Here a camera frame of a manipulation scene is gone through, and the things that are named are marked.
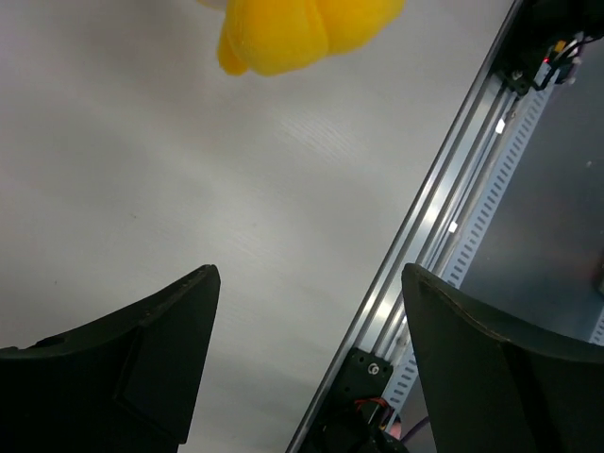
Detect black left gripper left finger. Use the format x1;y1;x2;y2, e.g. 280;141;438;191
1;265;221;452

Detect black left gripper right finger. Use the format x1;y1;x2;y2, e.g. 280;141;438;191
401;263;603;452

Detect yellow plush red stripes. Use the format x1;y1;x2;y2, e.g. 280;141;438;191
200;0;405;76

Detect grey slotted cable duct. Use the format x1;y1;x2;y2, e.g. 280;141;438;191
379;79;556;411

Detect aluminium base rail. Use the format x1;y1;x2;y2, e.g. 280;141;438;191
287;1;525;452

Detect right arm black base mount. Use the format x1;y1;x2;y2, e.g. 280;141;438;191
492;0;603;96

